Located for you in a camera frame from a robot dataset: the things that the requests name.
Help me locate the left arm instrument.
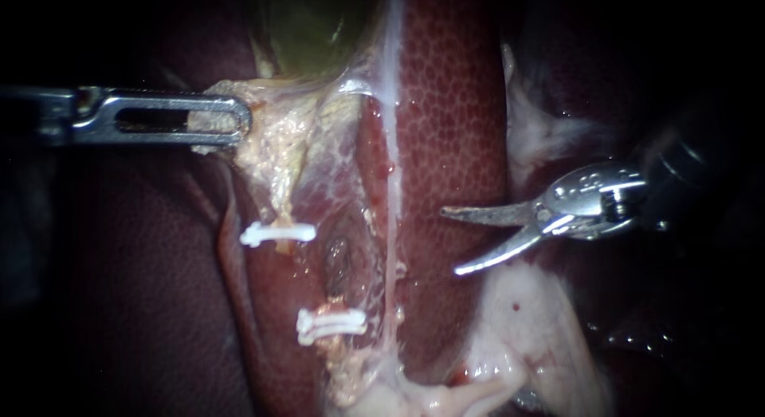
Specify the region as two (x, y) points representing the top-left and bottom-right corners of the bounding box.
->
(0, 85), (110, 148)

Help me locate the right arm instrument jaw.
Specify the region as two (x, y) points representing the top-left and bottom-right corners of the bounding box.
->
(452, 223), (548, 277)
(441, 200), (543, 227)

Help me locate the right arm instrument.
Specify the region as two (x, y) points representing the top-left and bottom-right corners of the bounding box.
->
(535, 160), (650, 240)

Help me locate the left arm instrument jaw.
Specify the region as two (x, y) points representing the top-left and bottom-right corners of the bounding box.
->
(76, 88), (254, 148)

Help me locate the gallbladder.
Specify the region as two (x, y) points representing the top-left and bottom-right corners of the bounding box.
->
(188, 0), (386, 226)

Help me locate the thin tube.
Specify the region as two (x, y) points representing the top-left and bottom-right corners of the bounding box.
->
(322, 296), (359, 376)
(273, 180), (297, 255)

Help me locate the dark red liver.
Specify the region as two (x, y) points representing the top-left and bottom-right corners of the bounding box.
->
(35, 0), (765, 417)

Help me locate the white clip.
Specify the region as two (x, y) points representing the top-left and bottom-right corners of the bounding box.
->
(296, 325), (368, 347)
(296, 308), (368, 331)
(239, 220), (317, 249)

